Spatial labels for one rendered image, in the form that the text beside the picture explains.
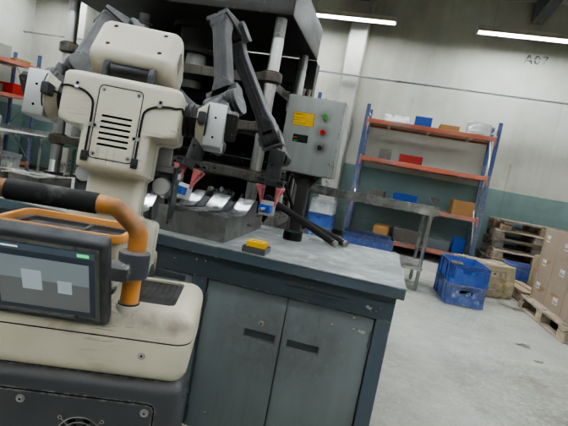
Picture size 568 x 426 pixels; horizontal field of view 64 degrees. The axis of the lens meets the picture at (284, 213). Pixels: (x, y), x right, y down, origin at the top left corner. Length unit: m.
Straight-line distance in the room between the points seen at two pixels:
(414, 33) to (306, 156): 6.32
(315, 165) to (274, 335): 1.06
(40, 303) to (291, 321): 0.93
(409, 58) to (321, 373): 7.23
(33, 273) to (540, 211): 8.07
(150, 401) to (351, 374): 0.87
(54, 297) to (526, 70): 8.19
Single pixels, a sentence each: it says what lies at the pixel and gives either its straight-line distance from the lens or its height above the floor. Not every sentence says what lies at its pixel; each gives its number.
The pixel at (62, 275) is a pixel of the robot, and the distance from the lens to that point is 0.80.
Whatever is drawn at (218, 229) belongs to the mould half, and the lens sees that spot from 1.60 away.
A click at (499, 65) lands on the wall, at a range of 8.53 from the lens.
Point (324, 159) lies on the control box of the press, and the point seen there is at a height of 1.17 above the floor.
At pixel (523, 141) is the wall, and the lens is 8.42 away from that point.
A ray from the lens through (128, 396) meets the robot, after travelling 0.90.
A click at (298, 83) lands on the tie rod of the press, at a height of 1.62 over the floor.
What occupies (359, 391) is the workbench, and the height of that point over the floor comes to 0.40.
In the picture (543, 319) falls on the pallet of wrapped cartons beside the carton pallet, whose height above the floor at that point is 0.05.
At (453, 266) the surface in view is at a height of 0.39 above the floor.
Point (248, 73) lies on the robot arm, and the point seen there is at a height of 1.39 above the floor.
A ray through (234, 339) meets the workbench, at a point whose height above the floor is 0.48.
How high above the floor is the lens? 1.11
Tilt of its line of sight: 6 degrees down
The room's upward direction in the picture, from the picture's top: 10 degrees clockwise
